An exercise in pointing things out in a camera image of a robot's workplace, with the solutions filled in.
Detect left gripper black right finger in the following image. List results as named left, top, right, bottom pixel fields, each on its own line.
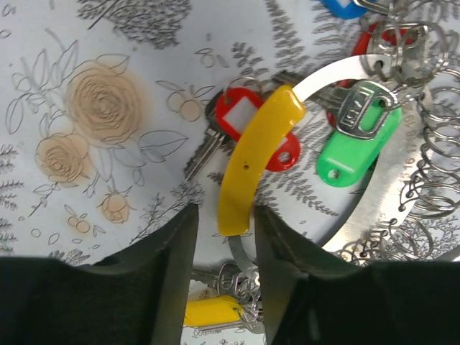
left=254, top=206, right=459, bottom=344

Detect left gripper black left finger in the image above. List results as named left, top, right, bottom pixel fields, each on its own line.
left=1, top=203, right=199, bottom=344

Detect metal key organiser with rings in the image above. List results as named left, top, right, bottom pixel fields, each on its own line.
left=217, top=0, right=460, bottom=285

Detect blue key tag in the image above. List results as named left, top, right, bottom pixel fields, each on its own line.
left=321, top=0, right=367, bottom=19

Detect silver keys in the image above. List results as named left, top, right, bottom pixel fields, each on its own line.
left=183, top=128, right=226, bottom=181
left=308, top=79, right=400, bottom=140

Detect silver loose keys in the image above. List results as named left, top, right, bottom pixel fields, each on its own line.
left=183, top=128, right=226, bottom=181

